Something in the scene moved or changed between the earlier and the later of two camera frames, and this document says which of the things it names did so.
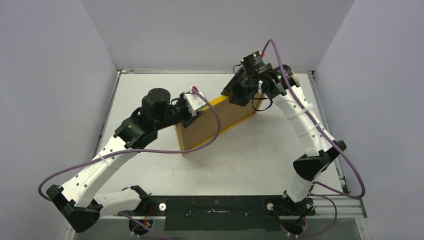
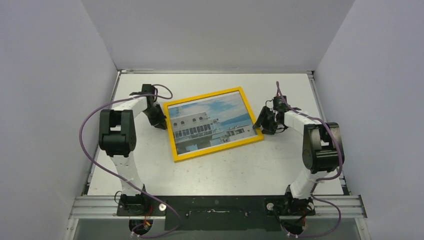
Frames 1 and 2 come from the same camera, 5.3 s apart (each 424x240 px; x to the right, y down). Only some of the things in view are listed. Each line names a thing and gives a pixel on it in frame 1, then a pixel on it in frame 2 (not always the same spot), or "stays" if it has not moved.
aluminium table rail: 333,207 stays
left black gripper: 189,118 to 160,122
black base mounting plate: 225,213 stays
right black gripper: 232,91 to 268,119
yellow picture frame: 231,114 to 179,157
